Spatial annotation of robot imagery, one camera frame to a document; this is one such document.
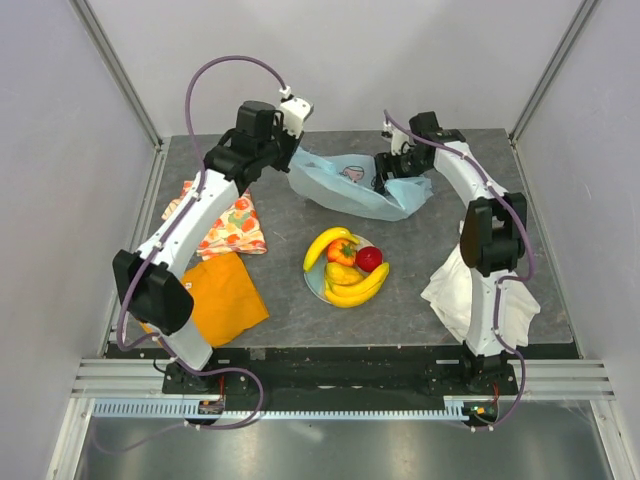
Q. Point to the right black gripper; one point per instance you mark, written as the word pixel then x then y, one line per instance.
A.
pixel 386 162

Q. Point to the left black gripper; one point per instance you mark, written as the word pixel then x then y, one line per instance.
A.
pixel 294 144

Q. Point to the light blue plastic bag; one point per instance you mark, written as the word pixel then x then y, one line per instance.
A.
pixel 345 183

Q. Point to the red apple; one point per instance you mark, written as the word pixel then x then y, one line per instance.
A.
pixel 369 258

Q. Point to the single yellow banana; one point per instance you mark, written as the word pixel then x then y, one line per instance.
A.
pixel 322 242

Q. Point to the yellow banana bunch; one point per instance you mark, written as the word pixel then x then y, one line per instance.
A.
pixel 357 294

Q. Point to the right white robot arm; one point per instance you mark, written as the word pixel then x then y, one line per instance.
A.
pixel 493 244

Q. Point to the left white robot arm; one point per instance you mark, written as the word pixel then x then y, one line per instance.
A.
pixel 148 279

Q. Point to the floral orange cloth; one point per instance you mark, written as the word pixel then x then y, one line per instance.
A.
pixel 237 230

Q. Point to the blue and cream plate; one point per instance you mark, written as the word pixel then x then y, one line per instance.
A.
pixel 315 278

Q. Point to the white cloth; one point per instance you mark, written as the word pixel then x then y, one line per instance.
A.
pixel 449 293

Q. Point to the yellow orange cloth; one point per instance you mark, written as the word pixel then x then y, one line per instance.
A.
pixel 226 301

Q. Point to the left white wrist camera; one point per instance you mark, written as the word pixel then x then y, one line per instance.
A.
pixel 295 111

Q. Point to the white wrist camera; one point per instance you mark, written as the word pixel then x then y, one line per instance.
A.
pixel 399 141
pixel 295 111

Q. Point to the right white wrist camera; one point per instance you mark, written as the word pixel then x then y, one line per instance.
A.
pixel 399 141

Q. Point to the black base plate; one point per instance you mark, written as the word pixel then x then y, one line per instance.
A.
pixel 431 370

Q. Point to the slotted cable duct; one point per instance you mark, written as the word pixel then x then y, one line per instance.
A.
pixel 194 409

